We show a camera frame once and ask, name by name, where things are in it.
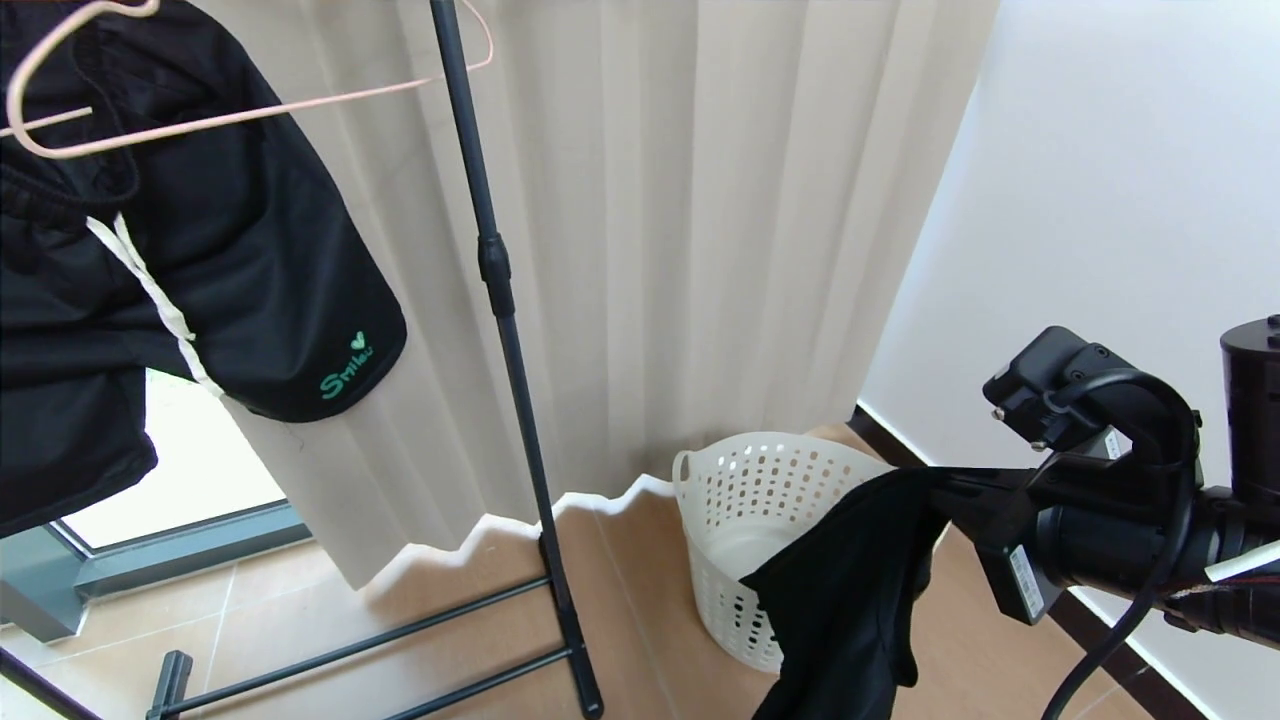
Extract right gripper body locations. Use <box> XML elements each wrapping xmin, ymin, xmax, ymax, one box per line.
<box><xmin>975</xmin><ymin>470</ymin><xmax>1216</xmax><ymax>626</ymax></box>

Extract black garment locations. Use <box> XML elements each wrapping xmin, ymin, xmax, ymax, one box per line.
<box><xmin>738</xmin><ymin>466</ymin><xmax>953</xmax><ymax>720</ymax></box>

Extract black shorts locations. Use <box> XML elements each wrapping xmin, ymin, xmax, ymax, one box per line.
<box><xmin>0</xmin><ymin>0</ymin><xmax>409</xmax><ymax>541</ymax></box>

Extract pink clothes hanger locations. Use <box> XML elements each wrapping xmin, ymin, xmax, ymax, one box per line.
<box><xmin>0</xmin><ymin>105</ymin><xmax>96</xmax><ymax>141</ymax></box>
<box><xmin>5</xmin><ymin>0</ymin><xmax>497</xmax><ymax>161</ymax></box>

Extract white laundry basket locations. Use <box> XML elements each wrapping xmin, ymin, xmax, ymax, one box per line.
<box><xmin>672</xmin><ymin>432</ymin><xmax>903</xmax><ymax>677</ymax></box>

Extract black clothes rack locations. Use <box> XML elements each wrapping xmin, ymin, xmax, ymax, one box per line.
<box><xmin>0</xmin><ymin>0</ymin><xmax>607</xmax><ymax>720</ymax></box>

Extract beige curtain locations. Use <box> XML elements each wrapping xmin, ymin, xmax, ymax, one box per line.
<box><xmin>188</xmin><ymin>0</ymin><xmax>1001</xmax><ymax>593</ymax></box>

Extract window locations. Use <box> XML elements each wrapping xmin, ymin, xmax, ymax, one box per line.
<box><xmin>0</xmin><ymin>368</ymin><xmax>313</xmax><ymax>646</ymax></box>

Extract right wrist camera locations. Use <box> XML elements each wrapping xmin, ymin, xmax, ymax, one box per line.
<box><xmin>983</xmin><ymin>325</ymin><xmax>1201</xmax><ymax>473</ymax></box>

